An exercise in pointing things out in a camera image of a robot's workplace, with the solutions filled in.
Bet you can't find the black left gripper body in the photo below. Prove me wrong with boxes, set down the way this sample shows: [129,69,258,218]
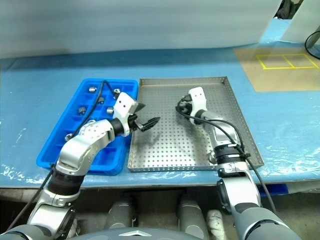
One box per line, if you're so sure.
[129,113,145,133]

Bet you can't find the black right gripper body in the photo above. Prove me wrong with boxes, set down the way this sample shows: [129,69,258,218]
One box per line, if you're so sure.
[175,94,194,117]

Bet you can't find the blue compartment tray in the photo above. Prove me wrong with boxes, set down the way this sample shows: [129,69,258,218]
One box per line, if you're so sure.
[35,78,140,176]

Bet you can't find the perforated metal tray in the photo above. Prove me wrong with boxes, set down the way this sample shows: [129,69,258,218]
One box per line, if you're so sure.
[127,76,265,173]

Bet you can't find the large white foam board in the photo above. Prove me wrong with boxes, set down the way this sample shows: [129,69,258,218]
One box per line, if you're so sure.
[0,0,283,60]

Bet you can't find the dark rounded robot leg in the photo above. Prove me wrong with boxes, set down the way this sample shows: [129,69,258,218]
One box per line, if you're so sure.
[176,194,210,236]
[104,196,136,230]

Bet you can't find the brown cardboard mat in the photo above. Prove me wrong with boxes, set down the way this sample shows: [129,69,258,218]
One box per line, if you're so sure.
[233,46,320,93]

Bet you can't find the grey robot torso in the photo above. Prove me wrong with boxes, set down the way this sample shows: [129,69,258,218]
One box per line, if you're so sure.
[77,226,191,240]

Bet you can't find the white rounded object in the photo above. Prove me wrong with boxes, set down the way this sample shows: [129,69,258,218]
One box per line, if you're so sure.
[206,209,227,240]

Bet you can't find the small white board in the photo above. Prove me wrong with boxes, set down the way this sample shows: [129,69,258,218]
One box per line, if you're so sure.
[279,0,320,43]

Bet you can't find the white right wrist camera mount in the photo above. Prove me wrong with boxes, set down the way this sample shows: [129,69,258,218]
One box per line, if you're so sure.
[187,86,208,125]

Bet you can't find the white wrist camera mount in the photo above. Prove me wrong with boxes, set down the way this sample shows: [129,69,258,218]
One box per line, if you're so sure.
[112,91,139,138]
[187,86,208,125]

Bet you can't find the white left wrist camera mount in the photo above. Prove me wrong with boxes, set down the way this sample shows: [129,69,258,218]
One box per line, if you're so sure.
[112,91,139,138]

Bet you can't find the black looped cable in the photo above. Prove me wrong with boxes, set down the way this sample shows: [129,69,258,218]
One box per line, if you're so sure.
[304,31,320,61]

